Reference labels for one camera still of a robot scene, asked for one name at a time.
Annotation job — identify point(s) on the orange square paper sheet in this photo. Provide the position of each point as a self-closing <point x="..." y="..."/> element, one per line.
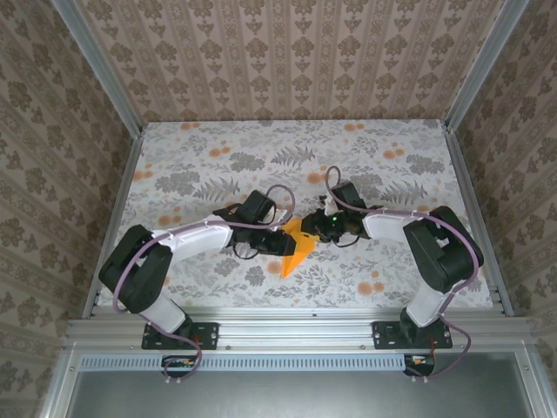
<point x="296" y="257"/>

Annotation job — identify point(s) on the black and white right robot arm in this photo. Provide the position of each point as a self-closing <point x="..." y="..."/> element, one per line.
<point x="444" y="257"/>

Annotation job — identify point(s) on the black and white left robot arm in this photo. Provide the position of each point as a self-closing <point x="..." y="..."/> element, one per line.
<point x="135" y="270"/>

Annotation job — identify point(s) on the grey metal sheet panel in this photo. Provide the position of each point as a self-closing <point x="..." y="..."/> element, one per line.
<point x="296" y="392"/>

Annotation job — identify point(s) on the floral patterned table cover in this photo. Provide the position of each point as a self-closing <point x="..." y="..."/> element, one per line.
<point x="261" y="148"/>

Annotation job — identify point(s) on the black connector board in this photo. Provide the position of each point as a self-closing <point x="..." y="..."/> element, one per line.
<point x="420" y="363"/>
<point x="178" y="366"/>

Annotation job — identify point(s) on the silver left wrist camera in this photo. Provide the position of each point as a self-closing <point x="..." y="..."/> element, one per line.
<point x="283" y="215"/>

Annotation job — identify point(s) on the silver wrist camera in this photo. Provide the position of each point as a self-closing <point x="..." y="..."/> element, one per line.
<point x="328" y="204"/>
<point x="283" y="215"/>

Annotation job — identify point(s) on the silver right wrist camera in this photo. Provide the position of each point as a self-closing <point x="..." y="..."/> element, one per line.
<point x="328" y="204"/>

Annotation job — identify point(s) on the aluminium front frame rail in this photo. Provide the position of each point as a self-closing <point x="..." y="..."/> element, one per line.
<point x="296" y="326"/>

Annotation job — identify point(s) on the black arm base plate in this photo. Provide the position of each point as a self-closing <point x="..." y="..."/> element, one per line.
<point x="209" y="335"/>
<point x="385" y="335"/>

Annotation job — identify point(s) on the aluminium table side rail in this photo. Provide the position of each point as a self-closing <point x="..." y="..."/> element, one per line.
<point x="125" y="183"/>
<point x="466" y="183"/>

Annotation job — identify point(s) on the aluminium upright post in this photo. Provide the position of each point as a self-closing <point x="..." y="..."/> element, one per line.
<point x="98" y="65"/>
<point x="484" y="65"/>

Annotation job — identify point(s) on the aluminium lower frame bar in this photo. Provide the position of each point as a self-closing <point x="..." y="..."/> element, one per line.
<point x="533" y="387"/>
<point x="56" y="383"/>

